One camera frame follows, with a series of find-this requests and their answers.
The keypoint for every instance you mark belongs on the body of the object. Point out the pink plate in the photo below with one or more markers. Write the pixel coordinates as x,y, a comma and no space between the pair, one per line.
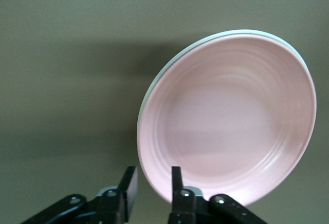
226,116

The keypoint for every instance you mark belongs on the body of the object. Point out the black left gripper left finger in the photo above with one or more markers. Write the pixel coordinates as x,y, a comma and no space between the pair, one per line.
110,208

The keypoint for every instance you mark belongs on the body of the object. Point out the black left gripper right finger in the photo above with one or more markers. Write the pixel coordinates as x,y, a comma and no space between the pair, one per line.
180,203

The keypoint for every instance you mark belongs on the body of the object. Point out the brown table cloth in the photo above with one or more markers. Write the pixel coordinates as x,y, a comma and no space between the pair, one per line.
77,131

